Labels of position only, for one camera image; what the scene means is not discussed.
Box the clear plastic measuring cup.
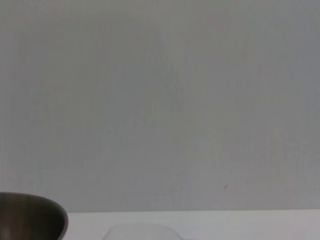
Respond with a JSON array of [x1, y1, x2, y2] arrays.
[[102, 223, 184, 240]]

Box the stainless steel mixing bowl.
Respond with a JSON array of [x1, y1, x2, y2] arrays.
[[0, 191, 69, 240]]

